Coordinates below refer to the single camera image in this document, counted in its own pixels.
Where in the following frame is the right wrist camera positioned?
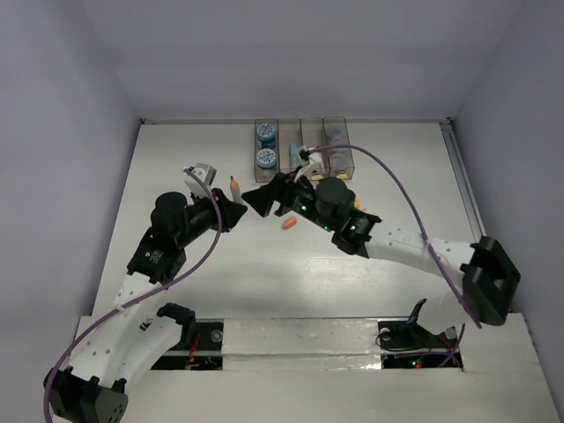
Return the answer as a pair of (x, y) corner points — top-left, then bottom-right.
(296, 146), (323, 179)

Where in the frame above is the clear highlighter orange tip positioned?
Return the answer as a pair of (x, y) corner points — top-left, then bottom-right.
(229, 176), (243, 204)

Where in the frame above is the blue slime jar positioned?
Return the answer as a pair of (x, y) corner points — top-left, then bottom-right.
(255, 148), (278, 170)
(255, 122), (277, 149)

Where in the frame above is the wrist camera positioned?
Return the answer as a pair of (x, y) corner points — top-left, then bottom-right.
(183, 163), (217, 197)
(296, 146), (323, 179)

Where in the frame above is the clear jar of rubber bands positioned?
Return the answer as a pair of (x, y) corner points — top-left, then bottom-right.
(325, 126), (344, 138)

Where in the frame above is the clear drawer bin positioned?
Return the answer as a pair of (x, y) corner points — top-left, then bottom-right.
(301, 117), (329, 182)
(253, 118), (279, 183)
(323, 116), (355, 181)
(277, 117), (303, 174)

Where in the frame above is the orange highlighter cap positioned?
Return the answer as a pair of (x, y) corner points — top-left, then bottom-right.
(282, 217), (297, 230)

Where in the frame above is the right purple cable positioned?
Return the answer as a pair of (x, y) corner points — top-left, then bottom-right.
(303, 144), (484, 369)

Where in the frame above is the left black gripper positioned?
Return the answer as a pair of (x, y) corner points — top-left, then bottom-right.
(176, 185), (246, 248)

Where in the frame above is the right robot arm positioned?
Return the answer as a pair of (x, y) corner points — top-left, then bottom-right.
(241, 173), (521, 345)

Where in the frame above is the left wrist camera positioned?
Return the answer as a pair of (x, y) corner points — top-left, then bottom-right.
(183, 163), (217, 197)

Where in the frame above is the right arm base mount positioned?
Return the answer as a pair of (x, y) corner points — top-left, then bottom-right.
(375, 299), (464, 369)

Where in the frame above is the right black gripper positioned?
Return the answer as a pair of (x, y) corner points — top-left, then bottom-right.
(242, 164), (337, 232)

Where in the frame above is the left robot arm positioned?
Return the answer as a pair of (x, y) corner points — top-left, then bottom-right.
(43, 189), (248, 422)

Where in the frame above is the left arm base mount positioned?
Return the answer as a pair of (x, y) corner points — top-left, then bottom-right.
(152, 320), (224, 371)

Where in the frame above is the blue highlighter pen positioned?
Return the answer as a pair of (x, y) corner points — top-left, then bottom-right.
(289, 143), (300, 169)

